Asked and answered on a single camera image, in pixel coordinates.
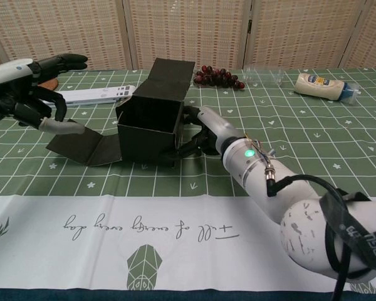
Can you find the bunch of dark red grapes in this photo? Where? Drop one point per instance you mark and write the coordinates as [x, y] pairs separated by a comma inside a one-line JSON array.
[[216, 78]]

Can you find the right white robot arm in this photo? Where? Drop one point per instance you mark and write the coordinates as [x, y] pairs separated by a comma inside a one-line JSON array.
[[300, 225]]

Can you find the black foldable cardboard box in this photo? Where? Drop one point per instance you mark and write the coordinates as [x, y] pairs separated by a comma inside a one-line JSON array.
[[150, 125]]

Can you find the white folding laptop stand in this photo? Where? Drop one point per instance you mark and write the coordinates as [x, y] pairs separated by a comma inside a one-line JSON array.
[[94, 95]]

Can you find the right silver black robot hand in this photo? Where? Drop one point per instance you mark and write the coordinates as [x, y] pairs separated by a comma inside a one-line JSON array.
[[221, 130]]

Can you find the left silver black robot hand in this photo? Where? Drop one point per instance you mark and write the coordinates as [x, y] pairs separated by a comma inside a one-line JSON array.
[[22, 103]]

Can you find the round woven rattan coaster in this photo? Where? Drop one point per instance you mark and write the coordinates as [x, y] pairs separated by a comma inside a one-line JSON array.
[[50, 84]]

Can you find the green checked deer tablecloth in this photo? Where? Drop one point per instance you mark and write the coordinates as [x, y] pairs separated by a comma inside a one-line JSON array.
[[81, 238]]

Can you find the clear plastic cup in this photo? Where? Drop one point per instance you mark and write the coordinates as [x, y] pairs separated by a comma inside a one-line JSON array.
[[263, 75]]

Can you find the mayonnaise squeeze bottle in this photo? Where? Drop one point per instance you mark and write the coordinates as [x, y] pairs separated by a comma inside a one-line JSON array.
[[319, 86]]

